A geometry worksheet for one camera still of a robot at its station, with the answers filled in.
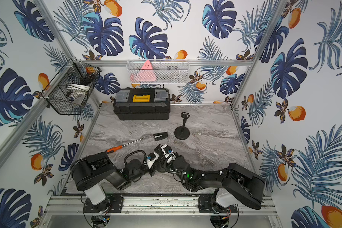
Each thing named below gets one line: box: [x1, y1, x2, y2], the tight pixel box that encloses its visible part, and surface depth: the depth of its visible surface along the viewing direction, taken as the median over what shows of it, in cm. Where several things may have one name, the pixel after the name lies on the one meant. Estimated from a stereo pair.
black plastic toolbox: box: [113, 87, 171, 121], surface depth 103 cm
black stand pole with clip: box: [180, 111, 190, 127], surface depth 91 cm
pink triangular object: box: [130, 59, 158, 83], surface depth 92 cm
